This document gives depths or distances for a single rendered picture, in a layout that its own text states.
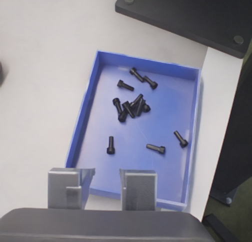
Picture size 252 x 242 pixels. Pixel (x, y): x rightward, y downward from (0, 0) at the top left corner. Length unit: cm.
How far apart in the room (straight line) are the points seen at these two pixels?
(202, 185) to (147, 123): 7
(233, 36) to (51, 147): 22
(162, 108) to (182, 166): 6
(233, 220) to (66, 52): 104
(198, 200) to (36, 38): 23
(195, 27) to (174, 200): 18
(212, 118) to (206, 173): 5
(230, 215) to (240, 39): 98
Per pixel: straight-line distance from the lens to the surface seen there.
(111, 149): 27
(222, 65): 35
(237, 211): 128
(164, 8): 37
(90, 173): 16
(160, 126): 29
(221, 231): 118
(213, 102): 32
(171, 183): 28
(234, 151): 94
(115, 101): 29
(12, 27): 37
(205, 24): 36
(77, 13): 37
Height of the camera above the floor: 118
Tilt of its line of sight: 63 degrees down
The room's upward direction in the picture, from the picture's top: 5 degrees clockwise
